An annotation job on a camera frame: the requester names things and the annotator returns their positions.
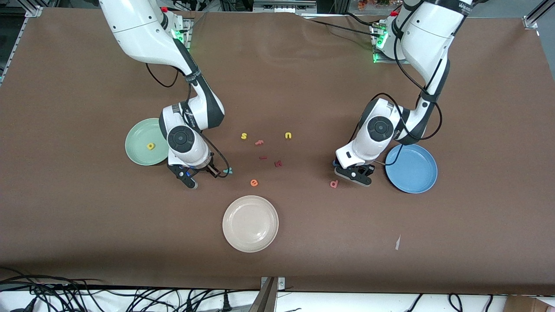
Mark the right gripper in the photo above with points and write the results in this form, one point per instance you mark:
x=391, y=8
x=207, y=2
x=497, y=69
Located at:
x=212, y=169

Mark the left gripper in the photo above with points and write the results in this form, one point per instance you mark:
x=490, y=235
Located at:
x=369, y=169

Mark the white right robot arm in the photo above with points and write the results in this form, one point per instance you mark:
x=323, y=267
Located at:
x=143, y=39

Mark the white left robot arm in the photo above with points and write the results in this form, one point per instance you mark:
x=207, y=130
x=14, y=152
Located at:
x=433, y=39

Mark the beige plate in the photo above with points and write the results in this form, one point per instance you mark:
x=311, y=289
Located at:
x=250, y=223

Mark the blue plate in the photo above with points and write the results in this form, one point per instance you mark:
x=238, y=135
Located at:
x=414, y=171

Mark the light green plate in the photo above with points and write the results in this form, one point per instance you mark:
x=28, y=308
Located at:
x=141, y=138

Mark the brown table cover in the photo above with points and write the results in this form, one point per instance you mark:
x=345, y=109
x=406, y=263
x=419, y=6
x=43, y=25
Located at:
x=303, y=86

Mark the white paper scrap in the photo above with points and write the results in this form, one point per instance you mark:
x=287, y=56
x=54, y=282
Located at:
x=397, y=243

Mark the black power plug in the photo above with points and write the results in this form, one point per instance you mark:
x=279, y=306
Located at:
x=225, y=302

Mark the brown diagonal bar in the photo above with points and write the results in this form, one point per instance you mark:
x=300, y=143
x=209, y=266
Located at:
x=265, y=301

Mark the grey metal equipment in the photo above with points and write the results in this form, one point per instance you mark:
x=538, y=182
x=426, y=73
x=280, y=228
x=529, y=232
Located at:
x=284, y=5

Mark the cardboard box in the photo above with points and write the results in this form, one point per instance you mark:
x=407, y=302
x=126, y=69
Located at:
x=527, y=305

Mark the silver metal bracket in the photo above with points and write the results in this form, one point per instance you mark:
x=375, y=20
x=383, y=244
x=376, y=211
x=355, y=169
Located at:
x=281, y=284

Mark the aluminium frame profile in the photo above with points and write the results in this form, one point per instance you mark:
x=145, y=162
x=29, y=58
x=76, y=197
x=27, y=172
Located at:
x=34, y=11
x=535, y=15

